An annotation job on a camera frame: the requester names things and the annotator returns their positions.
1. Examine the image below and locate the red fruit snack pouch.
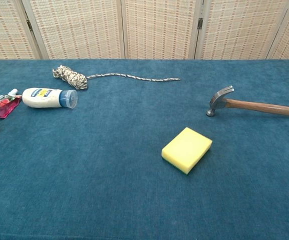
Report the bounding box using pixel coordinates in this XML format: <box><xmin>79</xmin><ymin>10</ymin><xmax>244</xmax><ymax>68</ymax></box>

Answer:
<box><xmin>0</xmin><ymin>88</ymin><xmax>23</xmax><ymax>119</ymax></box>

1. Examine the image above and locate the woven folding screen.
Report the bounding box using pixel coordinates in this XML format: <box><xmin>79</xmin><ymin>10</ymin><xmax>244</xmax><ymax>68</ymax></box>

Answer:
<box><xmin>0</xmin><ymin>0</ymin><xmax>289</xmax><ymax>64</ymax></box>

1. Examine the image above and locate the braided white brown rope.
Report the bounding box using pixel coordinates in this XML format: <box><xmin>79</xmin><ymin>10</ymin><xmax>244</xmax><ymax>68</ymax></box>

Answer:
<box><xmin>52</xmin><ymin>64</ymin><xmax>181</xmax><ymax>91</ymax></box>

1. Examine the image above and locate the white mayonnaise bottle blue cap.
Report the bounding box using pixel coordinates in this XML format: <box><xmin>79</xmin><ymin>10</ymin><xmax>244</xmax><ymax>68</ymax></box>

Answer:
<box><xmin>21</xmin><ymin>87</ymin><xmax>79</xmax><ymax>110</ymax></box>

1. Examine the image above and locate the teal velvet table cloth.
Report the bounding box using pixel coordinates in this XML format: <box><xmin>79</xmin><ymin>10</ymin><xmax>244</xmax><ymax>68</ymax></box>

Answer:
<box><xmin>0</xmin><ymin>58</ymin><xmax>289</xmax><ymax>240</ymax></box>

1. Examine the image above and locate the wooden handle claw hammer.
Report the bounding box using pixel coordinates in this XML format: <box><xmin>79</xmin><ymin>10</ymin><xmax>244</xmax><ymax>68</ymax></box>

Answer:
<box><xmin>205</xmin><ymin>85</ymin><xmax>289</xmax><ymax>119</ymax></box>

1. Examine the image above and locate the yellow sponge with green base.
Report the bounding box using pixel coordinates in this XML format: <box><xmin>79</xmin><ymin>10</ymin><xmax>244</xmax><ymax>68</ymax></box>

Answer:
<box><xmin>161</xmin><ymin>126</ymin><xmax>214</xmax><ymax>176</ymax></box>

